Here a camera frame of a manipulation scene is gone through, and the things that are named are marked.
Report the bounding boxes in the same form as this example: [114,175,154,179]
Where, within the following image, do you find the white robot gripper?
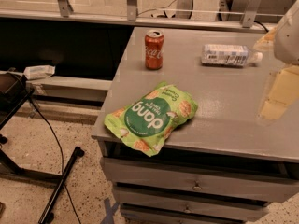
[253,0,299,120]

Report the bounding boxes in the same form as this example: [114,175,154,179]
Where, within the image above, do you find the red coke can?
[145,29,164,70]

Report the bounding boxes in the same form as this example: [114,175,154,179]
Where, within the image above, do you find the clear plastic water bottle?
[201,44,263,67]

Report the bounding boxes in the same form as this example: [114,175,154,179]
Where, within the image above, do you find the grey drawer cabinet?
[91,26,299,224]

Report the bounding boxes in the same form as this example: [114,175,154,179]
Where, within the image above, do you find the top grey drawer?
[101,157,299,203]

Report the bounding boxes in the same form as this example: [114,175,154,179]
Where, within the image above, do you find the grey drawer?
[113,187,268,221]
[120,204,244,224]
[101,157,299,203]

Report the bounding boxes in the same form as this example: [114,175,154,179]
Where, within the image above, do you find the green dang chips bag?
[104,82,198,157]

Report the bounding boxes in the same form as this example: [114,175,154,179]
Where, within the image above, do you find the bottom grey drawer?
[120,204,244,224]

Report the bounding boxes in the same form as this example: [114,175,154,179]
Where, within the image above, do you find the middle grey drawer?
[113,187,268,221]

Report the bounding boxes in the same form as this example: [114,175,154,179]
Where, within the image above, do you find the grey low shelf ledge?
[27,76,112,102]

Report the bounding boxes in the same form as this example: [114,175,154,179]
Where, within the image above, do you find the white wipes packet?
[23,65,55,80]

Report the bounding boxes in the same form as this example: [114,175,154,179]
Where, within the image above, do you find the metal railing bracket right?
[242,0,262,28]

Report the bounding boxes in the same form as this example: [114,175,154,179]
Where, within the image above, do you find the metal railing bracket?
[126,0,137,21]
[242,0,262,28]
[57,0,74,18]

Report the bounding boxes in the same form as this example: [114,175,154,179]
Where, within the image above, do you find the metal railing bracket middle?
[126,0,137,21]

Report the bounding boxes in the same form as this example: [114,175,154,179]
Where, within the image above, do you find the metal railing bracket left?
[57,0,74,18]

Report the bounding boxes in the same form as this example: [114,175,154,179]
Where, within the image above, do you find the black cable on floor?
[28,96,82,224]

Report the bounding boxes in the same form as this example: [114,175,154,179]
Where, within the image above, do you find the black stand frame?
[0,72,84,224]

